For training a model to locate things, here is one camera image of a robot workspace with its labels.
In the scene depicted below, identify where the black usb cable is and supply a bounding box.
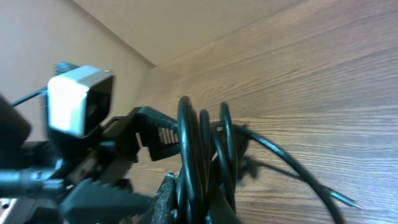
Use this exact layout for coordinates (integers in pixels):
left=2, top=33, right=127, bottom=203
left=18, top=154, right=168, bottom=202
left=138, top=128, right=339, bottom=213
left=175, top=95, right=363, bottom=224

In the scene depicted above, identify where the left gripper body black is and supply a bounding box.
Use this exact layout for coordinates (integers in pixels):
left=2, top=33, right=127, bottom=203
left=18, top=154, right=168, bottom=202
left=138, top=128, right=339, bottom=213
left=30, top=116, right=139, bottom=202

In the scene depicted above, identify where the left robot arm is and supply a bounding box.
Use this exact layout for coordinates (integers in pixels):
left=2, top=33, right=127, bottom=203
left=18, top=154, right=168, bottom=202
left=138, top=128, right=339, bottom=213
left=1, top=93, right=187, bottom=223

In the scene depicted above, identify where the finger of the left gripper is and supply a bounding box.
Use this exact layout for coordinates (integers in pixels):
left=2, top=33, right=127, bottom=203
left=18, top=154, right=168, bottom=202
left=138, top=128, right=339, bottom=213
left=136, top=106, right=180, bottom=161
left=60, top=179, right=152, bottom=224

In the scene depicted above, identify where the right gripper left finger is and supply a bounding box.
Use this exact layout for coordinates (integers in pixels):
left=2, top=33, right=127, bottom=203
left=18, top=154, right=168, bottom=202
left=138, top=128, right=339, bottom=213
left=150, top=173, right=178, bottom=224

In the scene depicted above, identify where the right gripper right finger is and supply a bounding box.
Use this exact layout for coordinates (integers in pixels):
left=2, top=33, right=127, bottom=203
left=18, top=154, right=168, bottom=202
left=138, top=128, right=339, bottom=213
left=208, top=185, right=241, bottom=224

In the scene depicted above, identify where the left camera cable black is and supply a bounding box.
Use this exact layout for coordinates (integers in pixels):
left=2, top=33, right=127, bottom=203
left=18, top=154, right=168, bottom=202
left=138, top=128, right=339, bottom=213
left=11, top=86, right=47, bottom=107

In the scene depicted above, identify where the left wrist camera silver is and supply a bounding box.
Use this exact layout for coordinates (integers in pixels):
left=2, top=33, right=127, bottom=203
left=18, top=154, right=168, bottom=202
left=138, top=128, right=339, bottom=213
left=47, top=65, right=114, bottom=138

